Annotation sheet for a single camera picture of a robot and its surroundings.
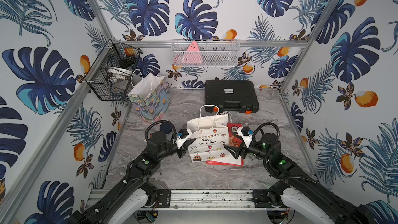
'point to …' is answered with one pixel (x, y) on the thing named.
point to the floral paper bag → (151, 96)
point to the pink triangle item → (193, 55)
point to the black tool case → (230, 96)
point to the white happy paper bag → (211, 130)
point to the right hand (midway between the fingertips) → (230, 138)
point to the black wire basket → (110, 75)
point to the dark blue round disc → (166, 127)
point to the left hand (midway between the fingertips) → (193, 136)
